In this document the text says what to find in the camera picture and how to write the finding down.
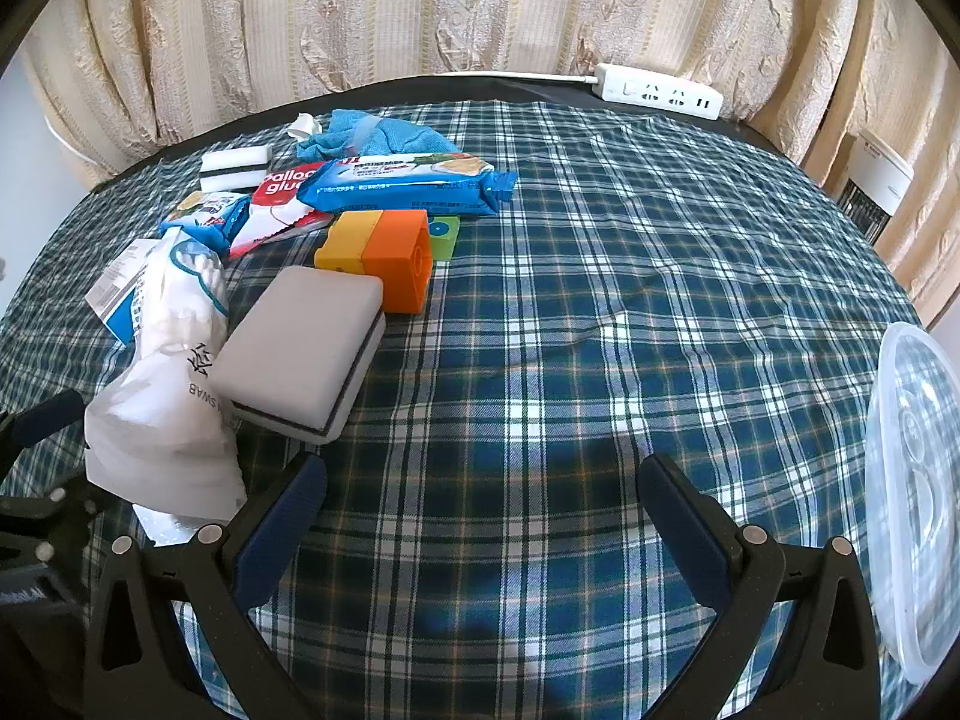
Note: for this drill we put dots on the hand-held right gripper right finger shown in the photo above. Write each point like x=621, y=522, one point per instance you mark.
x=686, y=525

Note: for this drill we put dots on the large blue cracker packet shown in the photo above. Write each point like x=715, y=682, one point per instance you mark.
x=405, y=184

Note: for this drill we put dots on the white power strip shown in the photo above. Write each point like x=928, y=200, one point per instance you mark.
x=652, y=94

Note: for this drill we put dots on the clear plastic container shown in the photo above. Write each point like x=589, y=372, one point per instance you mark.
x=915, y=465

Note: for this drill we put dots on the white standing appliance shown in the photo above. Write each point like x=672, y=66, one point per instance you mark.
x=877, y=172

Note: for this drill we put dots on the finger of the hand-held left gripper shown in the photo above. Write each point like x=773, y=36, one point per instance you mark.
x=45, y=420
x=56, y=510

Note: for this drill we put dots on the white cotton swab bag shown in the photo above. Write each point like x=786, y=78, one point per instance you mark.
x=172, y=360

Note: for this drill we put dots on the large grey sponge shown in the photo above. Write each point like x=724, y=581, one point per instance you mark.
x=292, y=337

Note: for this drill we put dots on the blue cloth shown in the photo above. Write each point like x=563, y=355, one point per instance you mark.
x=352, y=131

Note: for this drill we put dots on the orange and yellow toy block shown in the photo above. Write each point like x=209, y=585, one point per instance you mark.
x=397, y=255

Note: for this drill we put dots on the blue plaid tablecloth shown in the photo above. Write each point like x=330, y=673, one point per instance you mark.
x=562, y=315

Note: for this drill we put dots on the small blue cracker packet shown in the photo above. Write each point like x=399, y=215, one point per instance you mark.
x=214, y=214

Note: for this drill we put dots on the beige patterned curtain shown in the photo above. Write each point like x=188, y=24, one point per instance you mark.
x=450, y=15

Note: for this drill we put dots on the green toy block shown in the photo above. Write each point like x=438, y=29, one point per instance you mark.
x=445, y=236

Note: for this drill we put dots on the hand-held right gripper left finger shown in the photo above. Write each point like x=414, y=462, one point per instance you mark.
x=281, y=517

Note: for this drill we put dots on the red glue packet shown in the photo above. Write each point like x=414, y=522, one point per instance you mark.
x=277, y=187

